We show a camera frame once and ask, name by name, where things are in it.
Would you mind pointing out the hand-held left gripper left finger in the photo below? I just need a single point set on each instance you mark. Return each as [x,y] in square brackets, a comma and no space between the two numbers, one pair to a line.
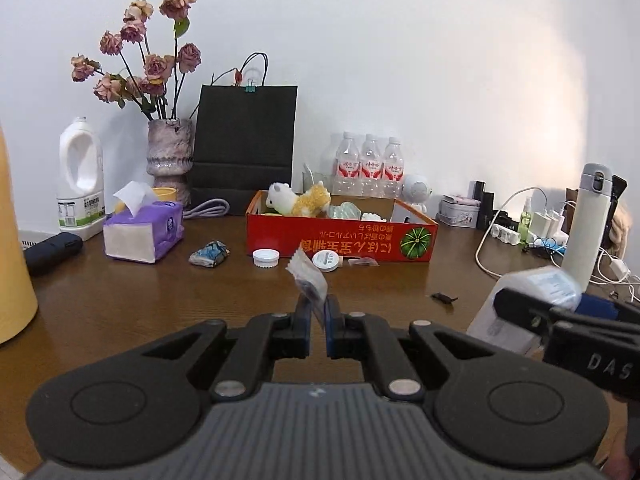
[304,316]

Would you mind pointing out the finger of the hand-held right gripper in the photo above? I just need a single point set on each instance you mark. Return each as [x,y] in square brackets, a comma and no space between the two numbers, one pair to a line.
[600,306]
[522,310]

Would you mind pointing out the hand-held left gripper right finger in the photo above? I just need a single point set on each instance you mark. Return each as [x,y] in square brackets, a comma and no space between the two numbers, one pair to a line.
[331,320]

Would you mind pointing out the small clear plastic packet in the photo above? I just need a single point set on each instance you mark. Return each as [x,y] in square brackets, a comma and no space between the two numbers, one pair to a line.
[307,280]

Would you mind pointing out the white soft packet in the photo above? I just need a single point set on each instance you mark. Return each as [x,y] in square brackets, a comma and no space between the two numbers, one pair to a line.
[547,280]

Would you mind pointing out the red cardboard box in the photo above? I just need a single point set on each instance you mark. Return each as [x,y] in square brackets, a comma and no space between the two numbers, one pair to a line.
[340,237]

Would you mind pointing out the yellow and white plush toy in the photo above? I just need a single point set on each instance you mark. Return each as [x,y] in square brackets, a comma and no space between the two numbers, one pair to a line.
[300,200]

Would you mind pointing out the yellow cylindrical container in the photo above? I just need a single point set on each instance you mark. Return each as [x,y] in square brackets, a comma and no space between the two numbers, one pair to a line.
[15,260]

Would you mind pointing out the small white charger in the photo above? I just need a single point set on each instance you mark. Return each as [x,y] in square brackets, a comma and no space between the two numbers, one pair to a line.
[619,270]

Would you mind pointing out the flat clear wrapper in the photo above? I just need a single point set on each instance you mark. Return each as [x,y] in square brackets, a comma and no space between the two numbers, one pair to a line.
[362,261]

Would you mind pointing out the white bottle cap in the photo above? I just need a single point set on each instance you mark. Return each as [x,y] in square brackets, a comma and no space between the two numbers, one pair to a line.
[265,258]

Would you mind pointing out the white thermos bottle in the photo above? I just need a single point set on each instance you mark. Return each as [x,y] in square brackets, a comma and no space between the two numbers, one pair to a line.
[585,230]

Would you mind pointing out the small black clip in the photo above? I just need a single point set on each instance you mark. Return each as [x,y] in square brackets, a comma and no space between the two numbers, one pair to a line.
[445,298]

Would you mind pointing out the white power strip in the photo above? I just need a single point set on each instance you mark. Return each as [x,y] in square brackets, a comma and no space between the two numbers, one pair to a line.
[502,234]

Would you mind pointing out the beige fluffy item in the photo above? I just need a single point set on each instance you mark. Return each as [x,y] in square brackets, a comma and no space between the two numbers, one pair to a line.
[621,230]

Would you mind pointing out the green spray bottle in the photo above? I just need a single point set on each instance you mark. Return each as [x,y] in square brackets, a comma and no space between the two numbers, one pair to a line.
[525,222]

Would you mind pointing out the white plug chargers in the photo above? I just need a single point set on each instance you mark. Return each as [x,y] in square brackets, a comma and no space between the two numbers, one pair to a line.
[547,225]

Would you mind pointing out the pale green packets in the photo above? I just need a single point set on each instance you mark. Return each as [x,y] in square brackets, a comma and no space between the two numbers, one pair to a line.
[345,211]

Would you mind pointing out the white crumpled tissue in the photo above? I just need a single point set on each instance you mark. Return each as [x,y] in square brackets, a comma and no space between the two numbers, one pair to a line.
[372,217]

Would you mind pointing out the black rectangular box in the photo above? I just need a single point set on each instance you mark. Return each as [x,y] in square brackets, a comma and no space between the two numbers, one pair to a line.
[484,205]

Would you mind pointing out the crumpled blue white wrapper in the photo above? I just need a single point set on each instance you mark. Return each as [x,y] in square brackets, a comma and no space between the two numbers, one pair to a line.
[210,254]

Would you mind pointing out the grey tin box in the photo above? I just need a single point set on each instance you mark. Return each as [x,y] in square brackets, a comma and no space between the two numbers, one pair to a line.
[457,210]

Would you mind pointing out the clear plastic bag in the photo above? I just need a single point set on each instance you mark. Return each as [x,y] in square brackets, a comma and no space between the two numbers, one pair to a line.
[315,177]

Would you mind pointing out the white round robot toy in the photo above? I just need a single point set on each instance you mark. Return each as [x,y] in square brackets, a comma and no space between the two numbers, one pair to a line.
[416,192]

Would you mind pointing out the shrink-wrapped water bottle pack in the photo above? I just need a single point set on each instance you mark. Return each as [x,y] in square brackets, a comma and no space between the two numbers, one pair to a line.
[370,165]

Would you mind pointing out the purple tissue pack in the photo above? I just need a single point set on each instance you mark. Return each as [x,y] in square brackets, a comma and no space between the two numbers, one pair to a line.
[145,230]

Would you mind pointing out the black paper bag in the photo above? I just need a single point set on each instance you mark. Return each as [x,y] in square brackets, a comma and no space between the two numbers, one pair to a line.
[245,145]

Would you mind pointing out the yellow cup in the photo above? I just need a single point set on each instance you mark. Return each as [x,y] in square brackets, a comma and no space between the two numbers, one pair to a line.
[166,193]

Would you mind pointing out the mottled pink ceramic vase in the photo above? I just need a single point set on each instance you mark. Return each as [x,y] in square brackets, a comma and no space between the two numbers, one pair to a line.
[170,155]

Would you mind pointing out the white plastic jug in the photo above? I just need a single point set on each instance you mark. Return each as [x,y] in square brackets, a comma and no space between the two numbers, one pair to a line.
[80,200]

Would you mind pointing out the black case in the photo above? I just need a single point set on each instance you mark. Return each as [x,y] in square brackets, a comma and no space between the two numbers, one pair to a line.
[52,252]

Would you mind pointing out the dried pink rose bouquet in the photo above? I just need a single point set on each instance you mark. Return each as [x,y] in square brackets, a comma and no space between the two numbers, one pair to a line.
[150,67]

